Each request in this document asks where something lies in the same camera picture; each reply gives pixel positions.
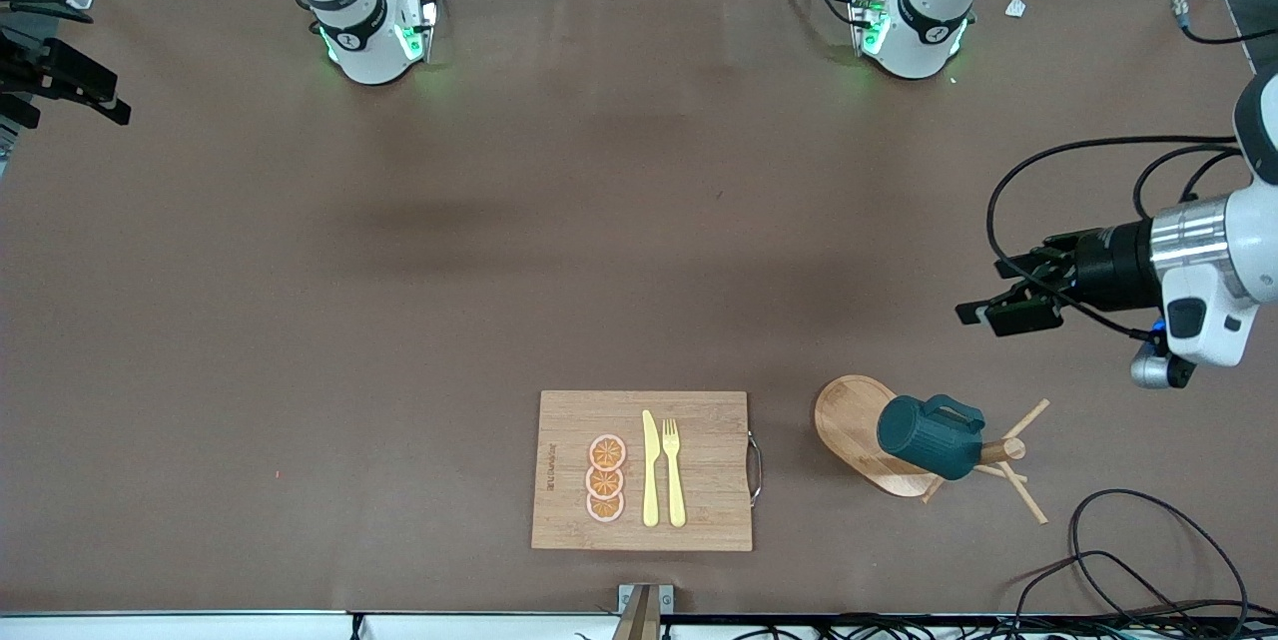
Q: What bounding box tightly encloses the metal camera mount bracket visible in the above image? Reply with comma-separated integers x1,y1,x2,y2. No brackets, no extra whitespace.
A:
611,583,675,640

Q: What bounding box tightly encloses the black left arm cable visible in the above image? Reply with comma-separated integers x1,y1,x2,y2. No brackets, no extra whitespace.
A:
986,0,1261,341

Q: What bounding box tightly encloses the bamboo cutting board metal handle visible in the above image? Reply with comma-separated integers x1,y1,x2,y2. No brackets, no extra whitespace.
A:
530,390,764,553

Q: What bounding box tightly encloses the black looped table cable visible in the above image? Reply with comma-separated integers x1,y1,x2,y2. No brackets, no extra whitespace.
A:
1013,550,1189,621
1068,488,1251,621

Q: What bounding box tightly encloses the wooden cup rack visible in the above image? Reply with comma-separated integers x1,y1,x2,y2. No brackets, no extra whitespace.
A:
812,374,1051,526

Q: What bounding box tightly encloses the white table edge rail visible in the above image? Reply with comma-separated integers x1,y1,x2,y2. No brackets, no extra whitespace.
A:
0,612,620,640

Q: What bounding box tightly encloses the yellow plastic fork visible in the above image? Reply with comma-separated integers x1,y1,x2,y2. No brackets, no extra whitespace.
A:
662,418,688,528

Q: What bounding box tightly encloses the brown table cover sheet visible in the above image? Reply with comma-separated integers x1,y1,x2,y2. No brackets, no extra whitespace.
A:
0,0,1278,616

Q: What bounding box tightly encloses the yellow plastic knife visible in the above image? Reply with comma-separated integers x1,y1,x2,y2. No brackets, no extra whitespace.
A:
641,409,661,528

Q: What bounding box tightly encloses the dark teal ribbed mug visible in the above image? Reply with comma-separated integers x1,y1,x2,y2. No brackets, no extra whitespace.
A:
876,393,987,482

